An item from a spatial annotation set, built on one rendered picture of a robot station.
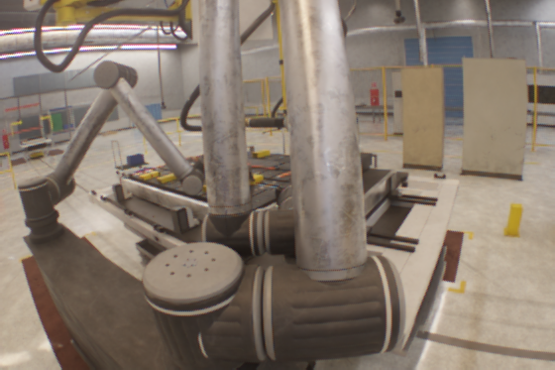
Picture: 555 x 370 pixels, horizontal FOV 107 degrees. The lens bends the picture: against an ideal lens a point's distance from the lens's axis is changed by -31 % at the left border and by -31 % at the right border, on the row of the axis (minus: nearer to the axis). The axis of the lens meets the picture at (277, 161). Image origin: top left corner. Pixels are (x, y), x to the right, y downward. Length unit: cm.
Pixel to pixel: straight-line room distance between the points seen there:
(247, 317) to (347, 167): 30
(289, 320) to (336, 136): 32
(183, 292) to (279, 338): 17
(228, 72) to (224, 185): 25
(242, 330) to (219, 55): 55
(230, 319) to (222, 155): 34
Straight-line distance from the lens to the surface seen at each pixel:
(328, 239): 50
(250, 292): 52
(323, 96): 53
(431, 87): 575
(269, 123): 133
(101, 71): 159
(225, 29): 70
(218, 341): 54
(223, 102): 65
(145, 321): 103
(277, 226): 66
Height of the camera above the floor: 154
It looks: 13 degrees down
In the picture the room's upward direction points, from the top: 4 degrees counter-clockwise
